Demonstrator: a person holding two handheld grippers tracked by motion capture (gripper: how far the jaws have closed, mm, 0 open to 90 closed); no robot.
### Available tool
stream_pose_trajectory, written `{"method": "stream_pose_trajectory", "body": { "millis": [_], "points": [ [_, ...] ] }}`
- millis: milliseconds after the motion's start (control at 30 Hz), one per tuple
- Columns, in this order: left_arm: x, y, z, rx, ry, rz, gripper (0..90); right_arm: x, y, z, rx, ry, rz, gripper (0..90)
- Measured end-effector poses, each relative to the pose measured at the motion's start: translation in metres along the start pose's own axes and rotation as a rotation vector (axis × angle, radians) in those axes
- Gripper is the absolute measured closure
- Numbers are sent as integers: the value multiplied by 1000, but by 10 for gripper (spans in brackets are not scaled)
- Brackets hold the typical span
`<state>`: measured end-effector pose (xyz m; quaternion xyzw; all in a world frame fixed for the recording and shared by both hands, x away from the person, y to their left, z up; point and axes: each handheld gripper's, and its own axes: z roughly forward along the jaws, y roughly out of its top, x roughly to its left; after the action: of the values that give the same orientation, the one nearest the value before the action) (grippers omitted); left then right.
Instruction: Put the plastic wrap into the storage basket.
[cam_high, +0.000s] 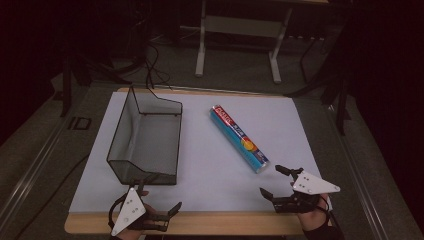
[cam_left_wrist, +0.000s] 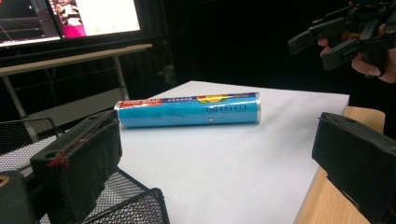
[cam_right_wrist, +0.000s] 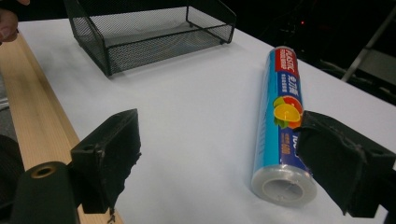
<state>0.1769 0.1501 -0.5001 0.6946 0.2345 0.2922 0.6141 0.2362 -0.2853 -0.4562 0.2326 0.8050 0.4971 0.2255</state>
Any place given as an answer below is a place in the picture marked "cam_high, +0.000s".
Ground person's left hand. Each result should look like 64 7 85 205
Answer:
115 189 162 240

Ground thin black floor cable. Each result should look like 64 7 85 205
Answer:
18 152 92 236

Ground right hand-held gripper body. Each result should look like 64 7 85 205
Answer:
272 167 342 214

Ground blue cling film box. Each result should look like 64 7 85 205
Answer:
209 104 270 175

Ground black floor socket plate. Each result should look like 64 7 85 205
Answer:
67 116 93 131

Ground black metal stand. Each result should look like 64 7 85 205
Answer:
59 49 93 118
285 31 353 137

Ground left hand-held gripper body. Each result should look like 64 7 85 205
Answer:
107 186 170 237

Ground person's right hand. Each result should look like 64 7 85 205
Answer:
297 194 332 233

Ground black cable bundle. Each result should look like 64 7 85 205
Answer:
141 39 173 92

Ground white metal desk frame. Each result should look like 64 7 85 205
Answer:
194 0 330 85

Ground metal floor rail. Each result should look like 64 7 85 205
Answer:
325 104 393 240
0 114 69 229

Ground white table mat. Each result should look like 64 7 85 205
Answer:
68 91 330 214

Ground black wire mesh basket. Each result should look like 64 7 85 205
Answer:
106 85 184 186

